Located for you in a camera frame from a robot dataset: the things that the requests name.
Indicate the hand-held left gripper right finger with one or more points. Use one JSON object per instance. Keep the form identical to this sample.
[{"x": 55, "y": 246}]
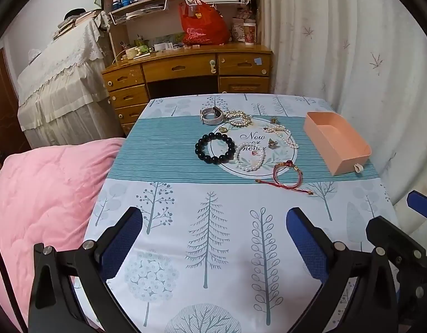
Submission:
[{"x": 308, "y": 242}]

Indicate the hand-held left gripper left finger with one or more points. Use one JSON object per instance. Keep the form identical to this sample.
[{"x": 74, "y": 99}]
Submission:
[{"x": 121, "y": 241}]

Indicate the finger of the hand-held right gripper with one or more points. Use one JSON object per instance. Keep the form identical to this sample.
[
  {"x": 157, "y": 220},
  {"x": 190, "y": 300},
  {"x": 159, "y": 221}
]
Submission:
[
  {"x": 393, "y": 237},
  {"x": 421, "y": 208}
]

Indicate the pink plastic box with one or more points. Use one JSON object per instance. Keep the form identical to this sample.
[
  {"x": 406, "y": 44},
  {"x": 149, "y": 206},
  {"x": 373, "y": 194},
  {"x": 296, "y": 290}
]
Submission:
[{"x": 338, "y": 152}]

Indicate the white wrist watch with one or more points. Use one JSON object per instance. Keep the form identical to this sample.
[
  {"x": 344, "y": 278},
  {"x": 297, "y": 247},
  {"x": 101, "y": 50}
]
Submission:
[{"x": 208, "y": 120}]

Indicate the pink blanket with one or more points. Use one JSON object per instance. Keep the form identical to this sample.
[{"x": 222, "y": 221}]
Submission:
[{"x": 43, "y": 187}]

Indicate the tree print tablecloth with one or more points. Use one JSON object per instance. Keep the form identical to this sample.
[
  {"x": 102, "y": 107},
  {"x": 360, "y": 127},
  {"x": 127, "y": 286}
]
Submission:
[{"x": 213, "y": 215}]

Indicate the lace covered furniture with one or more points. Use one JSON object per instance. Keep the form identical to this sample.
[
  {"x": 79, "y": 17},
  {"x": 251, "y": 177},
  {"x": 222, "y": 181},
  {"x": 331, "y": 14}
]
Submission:
[{"x": 60, "y": 90}]

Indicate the brown wooden door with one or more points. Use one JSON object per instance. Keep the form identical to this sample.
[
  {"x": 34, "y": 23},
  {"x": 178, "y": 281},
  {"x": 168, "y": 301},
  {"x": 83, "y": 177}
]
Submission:
[{"x": 3, "y": 111}]

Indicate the wooden desk with drawers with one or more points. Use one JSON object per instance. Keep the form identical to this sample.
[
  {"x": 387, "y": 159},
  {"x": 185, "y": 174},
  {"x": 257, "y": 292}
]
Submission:
[{"x": 178, "y": 66}]

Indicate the white leaf print curtain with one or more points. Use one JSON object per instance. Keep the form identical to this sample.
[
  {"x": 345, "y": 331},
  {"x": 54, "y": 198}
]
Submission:
[{"x": 338, "y": 41}]

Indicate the white mug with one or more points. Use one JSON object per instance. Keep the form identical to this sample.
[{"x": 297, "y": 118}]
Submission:
[{"x": 131, "y": 53}]

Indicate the red patterned paper cup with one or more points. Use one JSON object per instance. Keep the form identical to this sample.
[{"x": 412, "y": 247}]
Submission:
[{"x": 249, "y": 34}]

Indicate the floral paper cup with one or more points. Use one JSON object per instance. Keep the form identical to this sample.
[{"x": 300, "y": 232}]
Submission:
[{"x": 237, "y": 32}]

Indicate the stack of books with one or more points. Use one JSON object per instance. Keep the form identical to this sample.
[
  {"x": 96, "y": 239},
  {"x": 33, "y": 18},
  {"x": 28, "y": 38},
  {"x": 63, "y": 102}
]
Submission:
[{"x": 73, "y": 22}]

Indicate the red plastic bag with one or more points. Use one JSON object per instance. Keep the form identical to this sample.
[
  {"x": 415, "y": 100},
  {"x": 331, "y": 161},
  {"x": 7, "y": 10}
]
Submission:
[{"x": 201, "y": 26}]

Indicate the black hat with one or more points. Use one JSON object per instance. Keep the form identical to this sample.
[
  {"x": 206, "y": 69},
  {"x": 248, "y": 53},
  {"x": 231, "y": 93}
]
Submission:
[{"x": 74, "y": 12}]

